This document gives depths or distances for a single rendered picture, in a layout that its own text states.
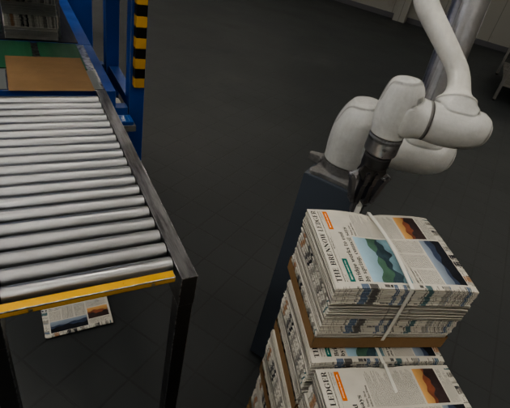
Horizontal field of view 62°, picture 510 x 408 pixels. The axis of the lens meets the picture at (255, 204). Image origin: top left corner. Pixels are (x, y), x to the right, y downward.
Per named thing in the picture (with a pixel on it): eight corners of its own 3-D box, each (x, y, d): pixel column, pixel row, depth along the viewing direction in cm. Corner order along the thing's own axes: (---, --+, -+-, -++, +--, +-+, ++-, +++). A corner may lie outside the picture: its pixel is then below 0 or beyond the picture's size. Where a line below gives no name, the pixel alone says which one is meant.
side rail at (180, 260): (194, 303, 131) (199, 275, 124) (178, 307, 128) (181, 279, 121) (106, 111, 222) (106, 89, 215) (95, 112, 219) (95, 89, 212)
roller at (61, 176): (133, 180, 165) (134, 169, 162) (-7, 193, 143) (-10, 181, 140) (131, 173, 168) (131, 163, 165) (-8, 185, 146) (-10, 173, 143)
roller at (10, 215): (143, 196, 154) (146, 209, 153) (-7, 213, 132) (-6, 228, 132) (146, 193, 150) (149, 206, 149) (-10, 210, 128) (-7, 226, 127)
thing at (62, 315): (114, 322, 198) (114, 320, 198) (46, 338, 185) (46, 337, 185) (99, 268, 224) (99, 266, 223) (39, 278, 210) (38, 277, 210)
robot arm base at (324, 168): (318, 150, 160) (322, 137, 157) (372, 174, 153) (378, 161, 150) (297, 167, 146) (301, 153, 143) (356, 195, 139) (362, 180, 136)
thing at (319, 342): (335, 268, 132) (339, 257, 130) (367, 348, 110) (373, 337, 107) (286, 266, 129) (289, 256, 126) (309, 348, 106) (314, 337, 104)
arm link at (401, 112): (368, 138, 109) (418, 150, 109) (391, 78, 100) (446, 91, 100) (366, 121, 118) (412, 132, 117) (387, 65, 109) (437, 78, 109)
